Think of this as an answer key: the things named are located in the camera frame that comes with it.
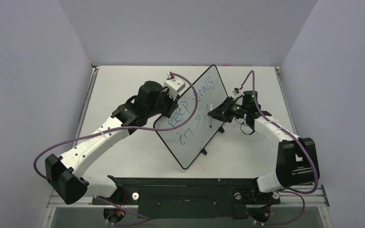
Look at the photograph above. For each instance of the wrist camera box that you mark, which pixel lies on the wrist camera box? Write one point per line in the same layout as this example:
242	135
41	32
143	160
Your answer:
237	92
175	86

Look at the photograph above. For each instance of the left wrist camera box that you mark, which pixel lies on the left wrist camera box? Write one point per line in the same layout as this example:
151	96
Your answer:
175	86

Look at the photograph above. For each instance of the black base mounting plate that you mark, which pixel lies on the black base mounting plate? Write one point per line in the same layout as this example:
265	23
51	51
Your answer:
189	198

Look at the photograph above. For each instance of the white whiteboard black frame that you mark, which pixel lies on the white whiteboard black frame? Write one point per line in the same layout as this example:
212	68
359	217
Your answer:
189	128

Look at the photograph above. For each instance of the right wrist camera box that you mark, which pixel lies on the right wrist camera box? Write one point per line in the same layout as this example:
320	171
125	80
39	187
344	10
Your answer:
237	92

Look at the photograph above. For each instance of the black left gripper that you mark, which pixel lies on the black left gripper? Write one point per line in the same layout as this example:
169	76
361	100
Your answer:
173	105

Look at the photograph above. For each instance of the aluminium table frame rail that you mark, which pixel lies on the aluminium table frame rail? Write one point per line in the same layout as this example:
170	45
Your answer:
50	212

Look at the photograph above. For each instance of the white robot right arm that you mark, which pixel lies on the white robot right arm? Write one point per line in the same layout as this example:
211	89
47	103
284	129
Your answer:
296	163

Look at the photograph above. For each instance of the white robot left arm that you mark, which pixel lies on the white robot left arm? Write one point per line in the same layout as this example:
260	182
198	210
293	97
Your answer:
66	172

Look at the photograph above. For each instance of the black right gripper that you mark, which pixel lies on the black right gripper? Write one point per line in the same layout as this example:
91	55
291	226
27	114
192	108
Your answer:
225	109

